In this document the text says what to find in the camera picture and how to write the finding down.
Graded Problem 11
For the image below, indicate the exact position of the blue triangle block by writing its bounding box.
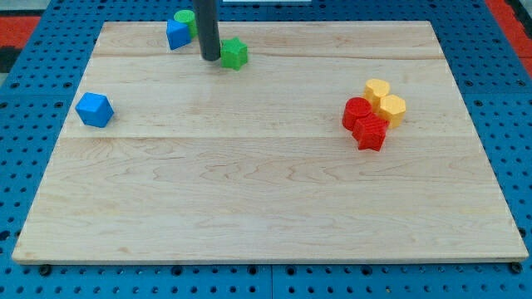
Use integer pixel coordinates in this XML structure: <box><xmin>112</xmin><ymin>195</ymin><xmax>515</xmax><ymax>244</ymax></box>
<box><xmin>166</xmin><ymin>20</ymin><xmax>192</xmax><ymax>50</ymax></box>

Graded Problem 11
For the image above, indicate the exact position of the light wooden board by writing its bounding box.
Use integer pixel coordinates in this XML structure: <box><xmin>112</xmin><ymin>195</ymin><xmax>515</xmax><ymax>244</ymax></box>
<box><xmin>12</xmin><ymin>21</ymin><xmax>529</xmax><ymax>265</ymax></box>

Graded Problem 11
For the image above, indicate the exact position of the yellow heart block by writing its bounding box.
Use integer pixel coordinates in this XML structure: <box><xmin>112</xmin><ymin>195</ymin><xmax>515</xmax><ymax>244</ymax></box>
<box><xmin>362</xmin><ymin>78</ymin><xmax>391</xmax><ymax>111</ymax></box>

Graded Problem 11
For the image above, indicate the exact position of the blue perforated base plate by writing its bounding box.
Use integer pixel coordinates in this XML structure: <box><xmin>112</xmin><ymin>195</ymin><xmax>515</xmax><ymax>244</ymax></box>
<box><xmin>1</xmin><ymin>1</ymin><xmax>531</xmax><ymax>298</ymax></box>

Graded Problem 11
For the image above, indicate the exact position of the green circle block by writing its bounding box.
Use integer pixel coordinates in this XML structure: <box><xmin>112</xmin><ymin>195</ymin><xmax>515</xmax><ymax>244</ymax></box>
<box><xmin>174</xmin><ymin>9</ymin><xmax>198</xmax><ymax>38</ymax></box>

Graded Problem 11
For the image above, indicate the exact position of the yellow hexagon block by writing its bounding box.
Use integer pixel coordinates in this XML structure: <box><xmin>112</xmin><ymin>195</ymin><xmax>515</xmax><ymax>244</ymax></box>
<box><xmin>377</xmin><ymin>95</ymin><xmax>406</xmax><ymax>129</ymax></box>

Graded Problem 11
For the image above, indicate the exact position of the blue cube block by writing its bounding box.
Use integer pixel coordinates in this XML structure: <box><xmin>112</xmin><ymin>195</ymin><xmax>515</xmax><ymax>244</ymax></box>
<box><xmin>75</xmin><ymin>92</ymin><xmax>114</xmax><ymax>128</ymax></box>

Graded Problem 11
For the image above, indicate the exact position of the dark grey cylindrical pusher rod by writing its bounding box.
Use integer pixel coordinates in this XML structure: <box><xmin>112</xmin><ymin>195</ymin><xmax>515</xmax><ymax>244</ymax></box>
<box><xmin>192</xmin><ymin>0</ymin><xmax>221</xmax><ymax>61</ymax></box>

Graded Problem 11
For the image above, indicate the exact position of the green star block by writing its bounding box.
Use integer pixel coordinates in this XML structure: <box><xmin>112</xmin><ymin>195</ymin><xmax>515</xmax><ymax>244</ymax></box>
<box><xmin>220</xmin><ymin>37</ymin><xmax>248</xmax><ymax>71</ymax></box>

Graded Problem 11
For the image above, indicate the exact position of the red circle block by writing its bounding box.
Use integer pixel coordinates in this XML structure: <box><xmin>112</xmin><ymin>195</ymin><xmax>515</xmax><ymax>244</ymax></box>
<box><xmin>342</xmin><ymin>97</ymin><xmax>372</xmax><ymax>131</ymax></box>

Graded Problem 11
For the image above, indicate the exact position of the red star block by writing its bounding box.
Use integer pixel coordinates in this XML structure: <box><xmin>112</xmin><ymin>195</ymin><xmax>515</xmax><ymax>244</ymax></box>
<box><xmin>352</xmin><ymin>114</ymin><xmax>389</xmax><ymax>151</ymax></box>

